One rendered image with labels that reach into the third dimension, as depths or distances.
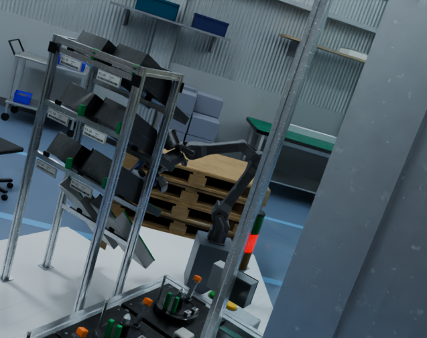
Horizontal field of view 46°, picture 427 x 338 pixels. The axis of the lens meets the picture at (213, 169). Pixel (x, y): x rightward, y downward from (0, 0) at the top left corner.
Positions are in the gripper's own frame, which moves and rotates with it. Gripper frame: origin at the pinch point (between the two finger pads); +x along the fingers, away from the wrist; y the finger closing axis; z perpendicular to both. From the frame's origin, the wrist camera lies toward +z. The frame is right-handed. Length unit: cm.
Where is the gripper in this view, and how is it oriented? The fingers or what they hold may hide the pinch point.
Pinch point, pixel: (139, 174)
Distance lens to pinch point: 181.9
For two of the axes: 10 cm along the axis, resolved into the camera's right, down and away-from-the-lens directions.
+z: 1.5, -4.7, -8.7
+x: -8.2, 4.3, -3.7
